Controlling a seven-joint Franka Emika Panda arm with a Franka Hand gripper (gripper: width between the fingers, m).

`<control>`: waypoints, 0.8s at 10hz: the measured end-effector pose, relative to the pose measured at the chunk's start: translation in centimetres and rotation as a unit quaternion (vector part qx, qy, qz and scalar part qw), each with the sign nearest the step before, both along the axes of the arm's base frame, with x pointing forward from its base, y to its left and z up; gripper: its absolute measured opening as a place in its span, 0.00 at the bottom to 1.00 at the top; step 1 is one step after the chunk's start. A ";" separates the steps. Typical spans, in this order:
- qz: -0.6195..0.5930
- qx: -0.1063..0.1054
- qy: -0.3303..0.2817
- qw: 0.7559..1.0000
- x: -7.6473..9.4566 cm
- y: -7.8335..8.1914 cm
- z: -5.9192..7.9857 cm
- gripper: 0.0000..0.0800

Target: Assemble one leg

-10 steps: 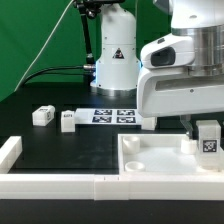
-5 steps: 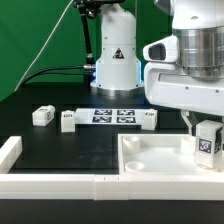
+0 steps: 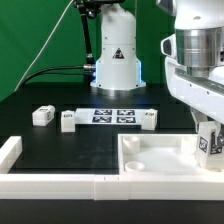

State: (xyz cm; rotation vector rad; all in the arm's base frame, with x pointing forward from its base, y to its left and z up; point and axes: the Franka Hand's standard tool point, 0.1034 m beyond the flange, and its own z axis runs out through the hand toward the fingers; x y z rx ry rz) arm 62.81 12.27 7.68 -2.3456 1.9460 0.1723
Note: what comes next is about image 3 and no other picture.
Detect white square tabletop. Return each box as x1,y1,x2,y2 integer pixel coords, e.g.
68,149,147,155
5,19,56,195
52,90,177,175
118,134,224,175

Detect black cable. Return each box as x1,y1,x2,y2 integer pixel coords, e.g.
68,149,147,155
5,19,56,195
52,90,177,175
23,64,98,86

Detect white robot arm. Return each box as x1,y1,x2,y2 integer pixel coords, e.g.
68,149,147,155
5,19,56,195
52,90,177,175
91,0,224,146

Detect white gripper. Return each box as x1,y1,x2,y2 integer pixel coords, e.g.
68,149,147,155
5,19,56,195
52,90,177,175
161,34,224,147

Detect white U-shaped fence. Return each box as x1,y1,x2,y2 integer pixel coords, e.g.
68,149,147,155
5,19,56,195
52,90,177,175
0,136,224,200

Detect black camera stand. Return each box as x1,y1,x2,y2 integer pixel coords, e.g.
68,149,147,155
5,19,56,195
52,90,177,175
72,0,125,64

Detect white cable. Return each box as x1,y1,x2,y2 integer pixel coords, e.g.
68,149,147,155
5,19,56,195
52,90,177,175
14,0,75,92

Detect white marker tag sheet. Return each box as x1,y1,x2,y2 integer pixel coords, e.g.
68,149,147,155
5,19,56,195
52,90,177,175
75,108,144,125

